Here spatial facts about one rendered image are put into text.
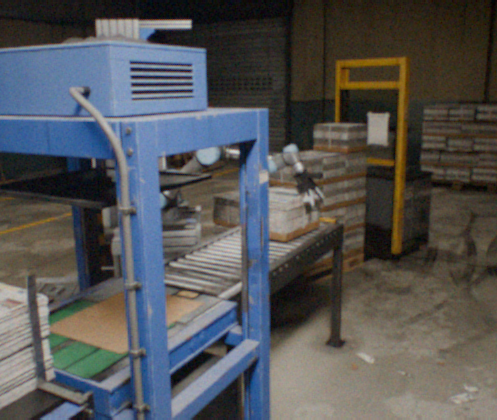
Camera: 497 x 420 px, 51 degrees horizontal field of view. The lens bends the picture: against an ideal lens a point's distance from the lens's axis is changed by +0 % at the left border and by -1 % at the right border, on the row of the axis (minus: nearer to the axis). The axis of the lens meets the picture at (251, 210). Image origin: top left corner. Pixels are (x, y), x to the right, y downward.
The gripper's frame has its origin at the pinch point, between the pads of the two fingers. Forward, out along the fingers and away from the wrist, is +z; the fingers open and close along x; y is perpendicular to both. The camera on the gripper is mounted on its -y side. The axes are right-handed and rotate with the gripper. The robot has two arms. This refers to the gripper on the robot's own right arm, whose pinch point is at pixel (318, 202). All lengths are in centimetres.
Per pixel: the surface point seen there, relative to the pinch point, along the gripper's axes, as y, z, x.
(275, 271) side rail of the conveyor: 4, 23, 55
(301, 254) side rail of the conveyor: 6.7, 21.4, 26.3
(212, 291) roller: 9, 19, 92
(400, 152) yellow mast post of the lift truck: 26, -19, -204
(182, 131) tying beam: -59, -25, 145
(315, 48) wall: 283, -318, -704
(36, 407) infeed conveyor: -5, 26, 184
